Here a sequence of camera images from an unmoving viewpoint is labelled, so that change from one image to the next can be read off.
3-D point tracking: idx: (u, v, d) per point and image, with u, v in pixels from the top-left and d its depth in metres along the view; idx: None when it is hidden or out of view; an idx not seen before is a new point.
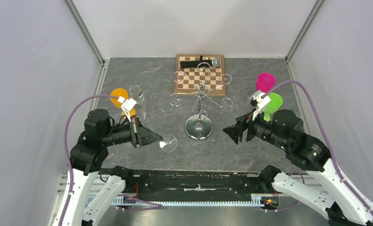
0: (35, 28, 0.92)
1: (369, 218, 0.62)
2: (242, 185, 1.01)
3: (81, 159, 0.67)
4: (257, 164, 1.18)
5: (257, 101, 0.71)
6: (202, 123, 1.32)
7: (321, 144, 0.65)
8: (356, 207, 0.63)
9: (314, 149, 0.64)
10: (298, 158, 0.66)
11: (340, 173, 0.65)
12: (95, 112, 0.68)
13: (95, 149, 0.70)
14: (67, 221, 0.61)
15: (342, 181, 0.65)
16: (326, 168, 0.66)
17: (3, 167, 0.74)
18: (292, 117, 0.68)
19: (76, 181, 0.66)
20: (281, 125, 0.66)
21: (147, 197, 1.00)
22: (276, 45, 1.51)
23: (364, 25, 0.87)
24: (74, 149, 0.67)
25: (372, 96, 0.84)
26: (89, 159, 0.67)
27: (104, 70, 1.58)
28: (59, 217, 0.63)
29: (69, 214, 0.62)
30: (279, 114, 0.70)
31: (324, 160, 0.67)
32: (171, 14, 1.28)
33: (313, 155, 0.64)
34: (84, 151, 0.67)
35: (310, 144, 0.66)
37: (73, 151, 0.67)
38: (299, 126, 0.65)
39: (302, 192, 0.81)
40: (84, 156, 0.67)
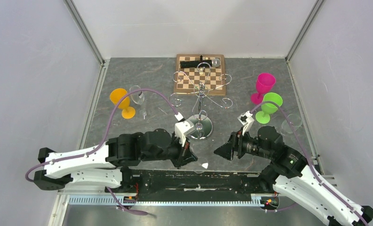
0: (35, 28, 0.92)
1: (355, 218, 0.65)
2: (242, 185, 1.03)
3: (117, 150, 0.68)
4: (257, 164, 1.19)
5: (247, 116, 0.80)
6: (202, 123, 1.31)
7: (298, 154, 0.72)
8: (340, 208, 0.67)
9: (291, 158, 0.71)
10: (279, 166, 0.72)
11: (317, 177, 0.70)
12: (165, 133, 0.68)
13: (132, 154, 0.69)
14: (59, 165, 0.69)
15: (321, 184, 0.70)
16: (303, 173, 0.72)
17: (4, 169, 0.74)
18: (273, 133, 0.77)
19: (98, 154, 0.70)
20: (264, 140, 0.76)
21: (148, 197, 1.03)
22: (276, 45, 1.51)
23: (365, 25, 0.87)
24: (125, 137, 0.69)
25: (372, 96, 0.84)
26: (120, 157, 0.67)
27: (104, 70, 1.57)
28: (63, 155, 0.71)
29: (66, 162, 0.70)
30: (260, 129, 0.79)
31: (302, 166, 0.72)
32: (171, 14, 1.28)
33: (291, 163, 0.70)
34: (125, 148, 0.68)
35: (288, 153, 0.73)
37: (121, 138, 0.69)
38: (279, 140, 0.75)
39: (304, 197, 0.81)
40: (122, 150, 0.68)
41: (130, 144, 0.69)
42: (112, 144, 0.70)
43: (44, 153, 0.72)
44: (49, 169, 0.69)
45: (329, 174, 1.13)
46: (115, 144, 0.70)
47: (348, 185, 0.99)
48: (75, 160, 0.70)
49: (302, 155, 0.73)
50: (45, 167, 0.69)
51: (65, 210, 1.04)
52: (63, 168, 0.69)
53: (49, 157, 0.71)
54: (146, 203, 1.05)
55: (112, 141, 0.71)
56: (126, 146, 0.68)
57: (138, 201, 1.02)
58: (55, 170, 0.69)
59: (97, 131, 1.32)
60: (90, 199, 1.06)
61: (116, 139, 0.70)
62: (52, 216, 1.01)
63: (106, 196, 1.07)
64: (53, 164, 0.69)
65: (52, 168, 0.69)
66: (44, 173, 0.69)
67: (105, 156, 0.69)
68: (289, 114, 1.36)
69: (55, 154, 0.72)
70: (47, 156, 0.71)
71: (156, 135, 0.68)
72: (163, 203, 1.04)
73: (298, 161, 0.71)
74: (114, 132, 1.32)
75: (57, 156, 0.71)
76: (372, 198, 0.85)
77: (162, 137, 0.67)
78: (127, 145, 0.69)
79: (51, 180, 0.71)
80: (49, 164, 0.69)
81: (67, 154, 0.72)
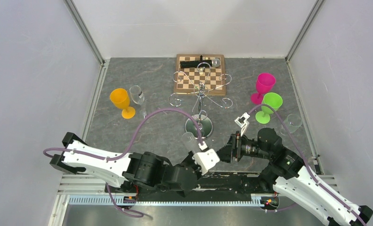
0: (35, 28, 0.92)
1: (352, 218, 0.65)
2: (242, 185, 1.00)
3: (137, 170, 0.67)
4: (257, 164, 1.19)
5: (244, 117, 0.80)
6: (202, 123, 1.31)
7: (295, 155, 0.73)
8: (337, 208, 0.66)
9: (288, 159, 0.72)
10: (276, 168, 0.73)
11: (314, 178, 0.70)
12: (192, 174, 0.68)
13: (151, 179, 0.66)
14: (77, 157, 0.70)
15: (318, 184, 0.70)
16: (300, 173, 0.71)
17: (4, 168, 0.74)
18: (273, 134, 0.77)
19: (118, 163, 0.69)
20: (264, 141, 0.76)
21: (147, 197, 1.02)
22: (276, 45, 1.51)
23: (364, 25, 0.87)
24: (152, 158, 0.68)
25: (371, 96, 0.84)
26: (138, 177, 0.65)
27: (104, 70, 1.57)
28: (85, 149, 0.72)
29: (84, 157, 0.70)
30: (260, 131, 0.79)
31: (298, 167, 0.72)
32: (171, 14, 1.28)
33: (288, 164, 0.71)
34: (146, 170, 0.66)
35: (284, 154, 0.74)
37: (146, 157, 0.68)
38: (279, 141, 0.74)
39: (304, 198, 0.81)
40: (142, 172, 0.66)
41: (152, 167, 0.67)
42: (135, 161, 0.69)
43: (69, 140, 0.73)
44: (67, 158, 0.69)
45: (329, 174, 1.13)
46: (138, 162, 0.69)
47: (347, 185, 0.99)
48: (94, 159, 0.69)
49: (298, 156, 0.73)
50: (65, 154, 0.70)
51: (65, 209, 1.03)
52: (80, 162, 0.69)
53: (73, 145, 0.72)
54: (146, 203, 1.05)
55: (135, 157, 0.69)
56: (148, 168, 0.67)
57: (137, 201, 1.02)
58: (72, 160, 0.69)
59: (97, 131, 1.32)
60: (90, 199, 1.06)
61: (141, 157, 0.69)
62: (52, 216, 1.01)
63: (106, 196, 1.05)
64: (73, 154, 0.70)
65: (71, 157, 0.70)
66: (61, 159, 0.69)
67: (123, 170, 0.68)
68: (289, 114, 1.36)
69: (79, 144, 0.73)
70: (71, 143, 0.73)
71: (184, 173, 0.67)
72: (162, 202, 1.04)
73: (295, 162, 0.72)
74: (114, 132, 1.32)
75: (79, 147, 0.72)
76: (372, 198, 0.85)
77: (187, 177, 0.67)
78: (150, 167, 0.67)
79: (64, 165, 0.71)
80: (70, 152, 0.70)
81: (89, 149, 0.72)
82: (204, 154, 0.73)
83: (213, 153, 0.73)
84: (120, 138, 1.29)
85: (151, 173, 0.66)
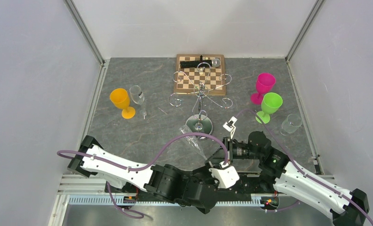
0: (35, 28, 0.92)
1: (345, 203, 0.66)
2: (242, 185, 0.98)
3: (159, 183, 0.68)
4: (257, 164, 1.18)
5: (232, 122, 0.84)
6: (202, 123, 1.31)
7: (281, 153, 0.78)
8: (329, 195, 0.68)
9: (274, 158, 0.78)
10: (267, 168, 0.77)
11: (300, 170, 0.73)
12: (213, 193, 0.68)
13: (172, 193, 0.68)
14: (98, 164, 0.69)
15: (305, 176, 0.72)
16: (287, 169, 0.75)
17: (4, 167, 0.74)
18: (263, 137, 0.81)
19: (140, 173, 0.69)
20: (255, 145, 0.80)
21: (147, 197, 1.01)
22: (276, 45, 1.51)
23: (364, 25, 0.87)
24: (173, 172, 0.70)
25: (371, 96, 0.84)
26: (158, 190, 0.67)
27: (104, 70, 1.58)
28: (106, 156, 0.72)
29: (105, 164, 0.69)
30: (250, 135, 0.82)
31: (285, 163, 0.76)
32: (171, 14, 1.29)
33: (274, 162, 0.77)
34: (167, 183, 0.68)
35: (272, 153, 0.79)
37: (169, 171, 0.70)
38: (268, 143, 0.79)
39: (303, 193, 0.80)
40: (163, 184, 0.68)
41: (172, 181, 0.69)
42: (156, 173, 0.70)
43: (89, 144, 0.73)
44: (87, 163, 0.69)
45: (329, 174, 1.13)
46: (159, 174, 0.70)
47: (347, 185, 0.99)
48: (114, 167, 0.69)
49: (284, 153, 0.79)
50: (83, 159, 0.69)
51: (65, 209, 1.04)
52: (99, 169, 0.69)
53: (92, 150, 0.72)
54: (146, 203, 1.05)
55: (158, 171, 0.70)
56: (169, 181, 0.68)
57: (137, 201, 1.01)
58: (91, 166, 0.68)
59: (97, 131, 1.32)
60: (90, 199, 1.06)
61: (163, 170, 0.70)
62: (52, 216, 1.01)
63: (105, 196, 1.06)
64: (93, 160, 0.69)
65: (91, 163, 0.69)
66: (80, 164, 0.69)
67: (145, 182, 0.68)
68: (289, 114, 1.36)
69: (99, 150, 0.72)
70: (91, 147, 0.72)
71: (205, 191, 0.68)
72: (162, 203, 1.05)
73: (281, 160, 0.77)
74: (114, 132, 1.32)
75: (99, 154, 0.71)
76: (372, 198, 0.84)
77: (210, 195, 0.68)
78: (170, 181, 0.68)
79: (81, 170, 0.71)
80: (90, 157, 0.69)
81: (109, 156, 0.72)
82: (224, 172, 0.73)
83: (234, 171, 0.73)
84: (120, 138, 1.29)
85: (170, 188, 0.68)
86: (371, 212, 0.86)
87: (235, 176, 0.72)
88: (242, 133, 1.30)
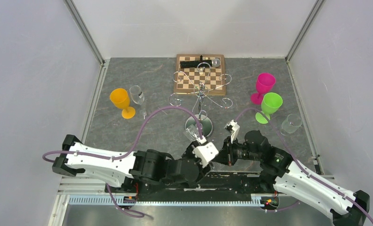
0: (35, 28, 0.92)
1: (348, 204, 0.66)
2: (242, 185, 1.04)
3: (143, 167, 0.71)
4: (257, 163, 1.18)
5: (232, 125, 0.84)
6: (202, 123, 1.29)
7: (284, 152, 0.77)
8: (332, 196, 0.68)
9: (277, 157, 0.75)
10: (268, 167, 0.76)
11: (305, 171, 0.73)
12: (194, 166, 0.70)
13: (156, 173, 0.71)
14: (82, 159, 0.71)
15: (309, 176, 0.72)
16: (290, 169, 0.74)
17: (4, 167, 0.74)
18: (259, 136, 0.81)
19: (123, 161, 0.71)
20: (251, 144, 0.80)
21: (147, 197, 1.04)
22: (276, 45, 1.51)
23: (364, 25, 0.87)
24: (155, 155, 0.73)
25: (371, 96, 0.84)
26: (144, 173, 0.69)
27: (104, 70, 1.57)
28: (88, 150, 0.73)
29: (89, 158, 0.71)
30: (247, 135, 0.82)
31: (288, 163, 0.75)
32: (170, 14, 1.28)
33: (277, 161, 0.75)
34: (151, 165, 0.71)
35: (274, 153, 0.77)
37: (149, 155, 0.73)
38: (265, 141, 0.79)
39: (304, 193, 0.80)
40: (147, 167, 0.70)
41: (155, 163, 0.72)
42: (139, 158, 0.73)
43: (71, 141, 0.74)
44: (71, 159, 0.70)
45: (329, 174, 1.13)
46: (142, 159, 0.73)
47: (348, 185, 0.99)
48: (97, 158, 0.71)
49: (287, 152, 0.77)
50: (68, 156, 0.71)
51: (65, 209, 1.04)
52: (84, 164, 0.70)
53: (75, 147, 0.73)
54: (146, 203, 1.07)
55: (139, 156, 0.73)
56: (152, 164, 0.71)
57: (137, 201, 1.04)
58: (76, 162, 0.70)
59: (97, 131, 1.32)
60: (90, 199, 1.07)
61: (145, 155, 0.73)
62: (52, 216, 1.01)
63: (106, 196, 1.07)
64: (77, 156, 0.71)
65: (75, 159, 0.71)
66: (65, 162, 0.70)
67: (129, 168, 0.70)
68: (289, 114, 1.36)
69: (81, 146, 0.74)
70: (73, 145, 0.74)
71: (186, 165, 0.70)
72: (162, 203, 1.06)
73: (284, 159, 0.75)
74: (114, 132, 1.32)
75: (82, 149, 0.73)
76: (372, 198, 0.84)
77: (190, 168, 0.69)
78: (154, 163, 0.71)
79: (67, 168, 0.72)
80: (73, 154, 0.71)
81: (91, 150, 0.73)
82: (203, 147, 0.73)
83: (212, 146, 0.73)
84: (120, 138, 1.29)
85: (155, 169, 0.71)
86: (371, 212, 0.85)
87: (214, 149, 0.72)
88: (242, 133, 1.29)
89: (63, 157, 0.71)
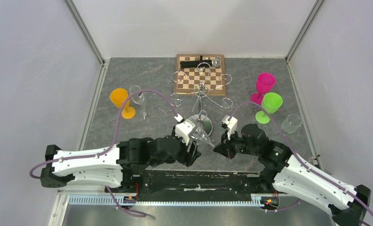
0: (35, 28, 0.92)
1: (349, 199, 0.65)
2: (242, 185, 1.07)
3: (127, 154, 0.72)
4: (257, 163, 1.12)
5: (226, 123, 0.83)
6: (202, 122, 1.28)
7: (283, 145, 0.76)
8: (333, 191, 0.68)
9: (275, 150, 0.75)
10: (266, 161, 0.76)
11: (304, 165, 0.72)
12: (173, 141, 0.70)
13: (141, 158, 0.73)
14: (68, 163, 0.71)
15: (309, 171, 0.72)
16: (290, 163, 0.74)
17: (4, 166, 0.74)
18: (256, 129, 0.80)
19: (109, 155, 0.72)
20: (248, 137, 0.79)
21: (148, 197, 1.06)
22: (276, 45, 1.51)
23: (364, 25, 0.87)
24: (137, 142, 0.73)
25: (371, 96, 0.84)
26: (130, 160, 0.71)
27: (104, 69, 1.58)
28: (72, 154, 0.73)
29: (75, 161, 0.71)
30: (243, 128, 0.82)
31: (287, 156, 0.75)
32: (170, 14, 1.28)
33: (276, 155, 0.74)
34: (135, 151, 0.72)
35: (273, 146, 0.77)
37: (131, 142, 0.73)
38: (262, 134, 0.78)
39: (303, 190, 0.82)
40: (131, 153, 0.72)
41: (139, 149, 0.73)
42: (123, 147, 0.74)
43: (52, 151, 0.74)
44: (57, 166, 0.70)
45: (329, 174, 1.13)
46: (125, 147, 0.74)
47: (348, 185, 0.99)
48: (83, 159, 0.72)
49: (286, 145, 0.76)
50: (54, 165, 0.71)
51: (65, 209, 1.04)
52: (72, 167, 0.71)
53: (58, 155, 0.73)
54: (146, 203, 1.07)
55: (122, 145, 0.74)
56: (136, 149, 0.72)
57: (138, 200, 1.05)
58: (63, 168, 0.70)
59: (97, 131, 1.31)
60: (90, 199, 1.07)
61: (128, 143, 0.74)
62: (52, 216, 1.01)
63: (106, 196, 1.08)
64: (62, 161, 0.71)
65: (61, 166, 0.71)
66: (52, 170, 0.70)
67: (115, 158, 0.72)
68: (289, 114, 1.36)
69: (64, 152, 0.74)
70: (56, 153, 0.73)
71: (167, 141, 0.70)
72: (162, 202, 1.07)
73: (283, 152, 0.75)
74: (114, 132, 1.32)
75: (66, 154, 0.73)
76: (372, 198, 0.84)
77: (170, 144, 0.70)
78: (137, 149, 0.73)
79: (57, 176, 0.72)
80: (58, 161, 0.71)
81: (76, 153, 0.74)
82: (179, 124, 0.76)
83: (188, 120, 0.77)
84: (120, 138, 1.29)
85: (139, 154, 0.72)
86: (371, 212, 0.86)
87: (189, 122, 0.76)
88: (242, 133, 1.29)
89: (49, 166, 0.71)
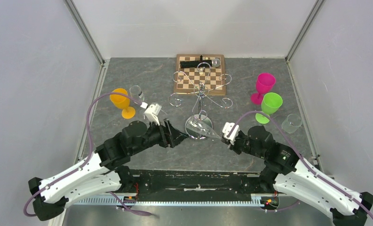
0: (35, 28, 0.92)
1: (355, 206, 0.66)
2: (242, 185, 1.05)
3: (107, 154, 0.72)
4: (257, 164, 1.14)
5: (226, 134, 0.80)
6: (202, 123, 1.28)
7: (290, 149, 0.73)
8: (338, 197, 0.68)
9: (283, 155, 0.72)
10: (273, 165, 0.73)
11: (312, 170, 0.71)
12: (138, 125, 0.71)
13: (121, 153, 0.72)
14: (57, 186, 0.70)
15: (316, 176, 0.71)
16: (297, 167, 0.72)
17: (4, 167, 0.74)
18: (264, 131, 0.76)
19: (91, 163, 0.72)
20: (255, 140, 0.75)
21: (147, 197, 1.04)
22: (276, 45, 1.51)
23: (364, 25, 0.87)
24: (110, 140, 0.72)
25: (371, 96, 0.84)
26: (111, 158, 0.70)
27: (104, 70, 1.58)
28: (56, 177, 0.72)
29: (63, 181, 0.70)
30: (250, 130, 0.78)
31: (294, 160, 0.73)
32: (170, 14, 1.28)
33: (284, 159, 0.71)
34: (112, 149, 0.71)
35: (280, 150, 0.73)
37: (107, 142, 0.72)
38: (270, 138, 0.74)
39: (304, 193, 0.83)
40: (110, 152, 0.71)
41: (115, 146, 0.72)
42: (102, 150, 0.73)
43: (36, 182, 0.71)
44: (47, 193, 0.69)
45: (329, 174, 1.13)
46: (104, 149, 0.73)
47: (348, 185, 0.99)
48: (68, 177, 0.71)
49: (292, 149, 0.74)
50: (43, 194, 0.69)
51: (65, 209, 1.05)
52: (61, 188, 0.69)
53: (43, 184, 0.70)
54: (146, 203, 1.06)
55: (100, 149, 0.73)
56: (112, 148, 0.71)
57: (138, 200, 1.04)
58: (54, 192, 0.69)
59: (97, 131, 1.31)
60: (90, 199, 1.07)
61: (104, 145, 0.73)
62: None
63: (106, 196, 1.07)
64: (50, 187, 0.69)
65: (51, 192, 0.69)
66: (43, 199, 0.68)
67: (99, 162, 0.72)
68: (289, 114, 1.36)
69: (47, 179, 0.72)
70: (40, 184, 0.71)
71: (131, 127, 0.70)
72: (162, 203, 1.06)
73: (291, 157, 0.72)
74: (114, 132, 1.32)
75: (50, 180, 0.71)
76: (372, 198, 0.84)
77: (135, 128, 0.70)
78: (113, 146, 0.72)
79: (51, 203, 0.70)
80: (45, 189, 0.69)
81: (59, 175, 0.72)
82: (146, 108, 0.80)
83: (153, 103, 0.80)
84: None
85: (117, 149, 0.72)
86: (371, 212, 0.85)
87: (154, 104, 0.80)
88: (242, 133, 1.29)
89: (39, 197, 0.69)
